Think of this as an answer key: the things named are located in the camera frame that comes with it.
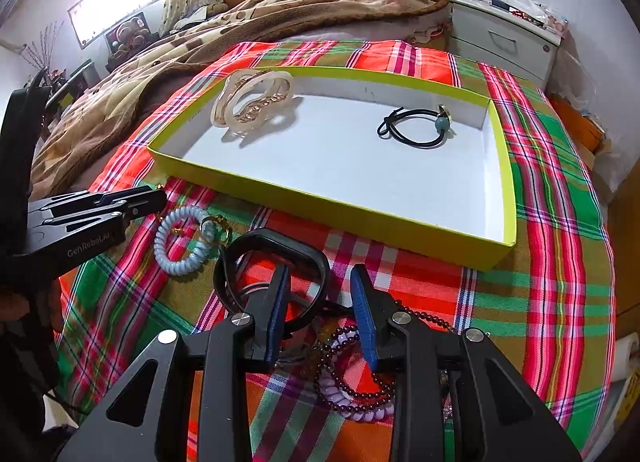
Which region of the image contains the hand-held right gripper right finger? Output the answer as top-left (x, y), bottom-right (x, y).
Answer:
top-left (350, 264), bottom-right (583, 462)

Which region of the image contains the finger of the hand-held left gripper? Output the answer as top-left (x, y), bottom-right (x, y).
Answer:
top-left (42, 189), bottom-right (168, 243)
top-left (30, 186), bottom-right (151, 217)

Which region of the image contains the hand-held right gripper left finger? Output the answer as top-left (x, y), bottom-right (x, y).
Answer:
top-left (57, 264), bottom-right (292, 462)

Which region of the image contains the light blue spiral hair tie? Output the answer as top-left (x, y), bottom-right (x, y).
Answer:
top-left (153, 207), bottom-right (218, 277)

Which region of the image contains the black oval hair clip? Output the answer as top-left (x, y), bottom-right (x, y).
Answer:
top-left (213, 228), bottom-right (331, 335)

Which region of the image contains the gold ornate hair clip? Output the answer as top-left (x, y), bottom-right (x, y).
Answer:
top-left (202, 216), bottom-right (235, 245)

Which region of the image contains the dark red bead bracelet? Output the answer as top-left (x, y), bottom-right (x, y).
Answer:
top-left (312, 299), bottom-right (456, 418)

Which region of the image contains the lilac spiral hair tie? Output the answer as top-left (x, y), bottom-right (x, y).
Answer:
top-left (317, 329), bottom-right (398, 425)

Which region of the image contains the yellow-green shallow box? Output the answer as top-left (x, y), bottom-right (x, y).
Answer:
top-left (147, 66), bottom-right (517, 271)

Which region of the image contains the person's left hand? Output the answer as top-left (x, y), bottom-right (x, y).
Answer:
top-left (0, 287), bottom-right (65, 335)

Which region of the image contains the dried branch decoration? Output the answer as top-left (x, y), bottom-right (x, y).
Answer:
top-left (22, 22), bottom-right (66, 77)

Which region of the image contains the brown plush toy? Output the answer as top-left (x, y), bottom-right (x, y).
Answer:
top-left (107, 14), bottom-right (151, 55)

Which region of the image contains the beige hair claw clip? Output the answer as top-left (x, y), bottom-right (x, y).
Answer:
top-left (210, 69), bottom-right (296, 137)

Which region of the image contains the brown patterned blanket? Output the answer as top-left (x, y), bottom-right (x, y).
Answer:
top-left (30, 0), bottom-right (451, 197)

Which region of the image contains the plaid cloth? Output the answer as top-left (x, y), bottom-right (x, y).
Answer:
top-left (57, 40), bottom-right (616, 462)

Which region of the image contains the orange box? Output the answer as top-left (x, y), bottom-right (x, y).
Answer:
top-left (550, 94), bottom-right (608, 153)

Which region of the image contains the white nightstand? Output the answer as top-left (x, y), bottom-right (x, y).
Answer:
top-left (446, 0), bottom-right (563, 90)

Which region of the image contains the nightstand clutter pile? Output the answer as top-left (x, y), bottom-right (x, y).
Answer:
top-left (482, 0), bottom-right (571, 37)

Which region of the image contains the black hair tie blue bead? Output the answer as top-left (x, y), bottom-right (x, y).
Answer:
top-left (376, 104), bottom-right (455, 149)

